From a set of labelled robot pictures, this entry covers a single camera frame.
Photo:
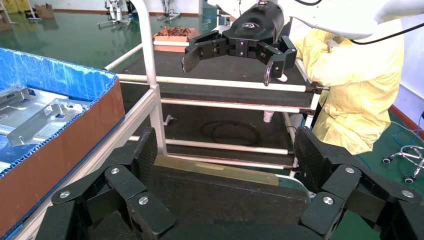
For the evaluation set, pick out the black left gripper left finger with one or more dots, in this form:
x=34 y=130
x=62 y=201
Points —
x=122 y=185

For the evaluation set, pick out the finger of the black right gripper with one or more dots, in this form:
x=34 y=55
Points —
x=281 y=56
x=205 y=46

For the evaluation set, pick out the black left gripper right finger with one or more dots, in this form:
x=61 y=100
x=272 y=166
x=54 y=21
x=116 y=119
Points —
x=348 y=188

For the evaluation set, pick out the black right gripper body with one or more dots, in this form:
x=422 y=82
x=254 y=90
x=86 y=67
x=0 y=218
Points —
x=255 y=28

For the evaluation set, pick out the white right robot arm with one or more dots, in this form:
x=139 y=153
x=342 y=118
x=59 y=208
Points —
x=331 y=13

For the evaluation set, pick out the blue corrugated plastic box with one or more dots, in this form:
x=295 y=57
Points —
x=66 y=155

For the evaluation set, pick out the brown cardboard box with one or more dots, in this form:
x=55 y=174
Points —
x=44 y=11

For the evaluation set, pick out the white tube rack cart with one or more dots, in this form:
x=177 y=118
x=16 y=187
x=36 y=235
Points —
x=215 y=82

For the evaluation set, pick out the white equipment stand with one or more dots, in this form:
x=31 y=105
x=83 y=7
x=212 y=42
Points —
x=114 y=13
x=169 y=16

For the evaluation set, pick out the white paper cup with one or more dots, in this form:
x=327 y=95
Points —
x=268 y=116

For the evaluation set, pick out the chrome chair base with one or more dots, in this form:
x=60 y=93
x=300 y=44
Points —
x=410 y=154

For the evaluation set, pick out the person in yellow coverall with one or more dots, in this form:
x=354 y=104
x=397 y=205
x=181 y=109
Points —
x=357 y=92

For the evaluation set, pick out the brass table edge strip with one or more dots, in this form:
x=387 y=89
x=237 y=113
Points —
x=215 y=169

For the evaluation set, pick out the black rubber table mat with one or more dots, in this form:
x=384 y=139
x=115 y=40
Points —
x=215 y=202

